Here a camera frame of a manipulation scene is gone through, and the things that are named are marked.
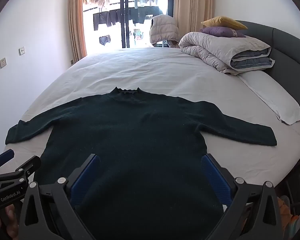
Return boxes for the purple pillow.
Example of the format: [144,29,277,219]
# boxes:
[199,26,247,38]

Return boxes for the white pillow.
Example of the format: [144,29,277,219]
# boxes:
[236,70,300,125]

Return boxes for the beige curtain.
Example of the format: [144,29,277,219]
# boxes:
[67,0,87,63]
[174,0,213,37]

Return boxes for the orange cloth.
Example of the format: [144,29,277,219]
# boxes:
[277,196,295,240]

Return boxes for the person's left hand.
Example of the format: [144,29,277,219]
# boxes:
[0,202,22,240]

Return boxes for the yellow pillow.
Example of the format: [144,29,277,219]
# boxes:
[201,16,248,30]

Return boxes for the beige puffer jacket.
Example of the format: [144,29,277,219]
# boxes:
[150,14,180,48]

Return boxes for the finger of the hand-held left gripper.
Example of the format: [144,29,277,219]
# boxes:
[0,149,15,175]
[0,155,42,185]

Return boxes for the dark green sweater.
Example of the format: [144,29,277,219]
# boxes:
[5,87,277,240]

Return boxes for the dark grey bed headboard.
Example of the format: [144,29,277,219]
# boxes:
[234,20,300,122]

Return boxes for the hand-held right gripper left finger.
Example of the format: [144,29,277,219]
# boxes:
[19,153,101,240]

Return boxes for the folded grey duvet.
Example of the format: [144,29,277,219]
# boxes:
[178,32,275,76]

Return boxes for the row of dark hanging clothes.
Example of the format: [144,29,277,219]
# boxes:
[92,5,163,32]

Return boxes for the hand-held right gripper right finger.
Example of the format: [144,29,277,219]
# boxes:
[201,153,283,240]

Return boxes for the round bed with white sheet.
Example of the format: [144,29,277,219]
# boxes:
[4,47,300,207]

